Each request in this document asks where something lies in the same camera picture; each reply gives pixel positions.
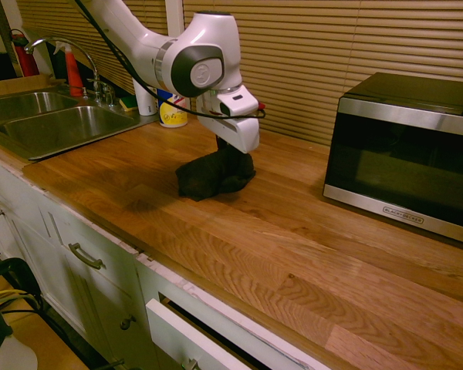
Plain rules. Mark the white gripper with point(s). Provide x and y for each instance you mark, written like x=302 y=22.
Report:
x=239 y=133

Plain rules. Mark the dark brown cloth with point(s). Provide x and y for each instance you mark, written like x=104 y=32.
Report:
x=212 y=173

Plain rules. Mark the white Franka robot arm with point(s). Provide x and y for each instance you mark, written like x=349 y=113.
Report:
x=200 y=69

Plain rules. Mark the yellow wipes canister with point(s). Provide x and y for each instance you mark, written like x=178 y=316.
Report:
x=173 y=113

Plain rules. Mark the white plastic bottle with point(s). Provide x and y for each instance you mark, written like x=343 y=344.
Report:
x=144 y=102

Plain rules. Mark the yellow green sponge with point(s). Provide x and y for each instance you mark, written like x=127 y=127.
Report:
x=128 y=103

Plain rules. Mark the wide beige window blind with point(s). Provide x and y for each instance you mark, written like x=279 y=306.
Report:
x=312 y=58

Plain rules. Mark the narrow beige window blind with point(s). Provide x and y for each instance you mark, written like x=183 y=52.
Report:
x=112 y=54

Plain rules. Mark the chrome gooseneck faucet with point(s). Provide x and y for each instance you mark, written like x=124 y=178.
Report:
x=88 y=63

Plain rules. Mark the stainless steel double sink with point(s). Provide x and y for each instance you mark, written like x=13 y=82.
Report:
x=61 y=125

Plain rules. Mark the orange spray bottle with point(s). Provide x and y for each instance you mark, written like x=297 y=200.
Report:
x=74 y=75

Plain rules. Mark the black steel microwave oven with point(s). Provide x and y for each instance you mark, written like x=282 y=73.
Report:
x=401 y=162

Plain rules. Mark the white open drawer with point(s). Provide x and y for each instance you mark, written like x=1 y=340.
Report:
x=185 y=335

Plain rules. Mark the white kitchen cabinet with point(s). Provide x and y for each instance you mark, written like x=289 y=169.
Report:
x=61 y=277

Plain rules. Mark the red fire extinguisher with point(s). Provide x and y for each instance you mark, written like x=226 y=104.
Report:
x=26 y=61

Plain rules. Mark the black metal stand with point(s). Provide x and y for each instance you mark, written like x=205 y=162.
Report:
x=21 y=270

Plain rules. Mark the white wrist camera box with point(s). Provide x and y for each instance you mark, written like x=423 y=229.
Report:
x=241 y=101

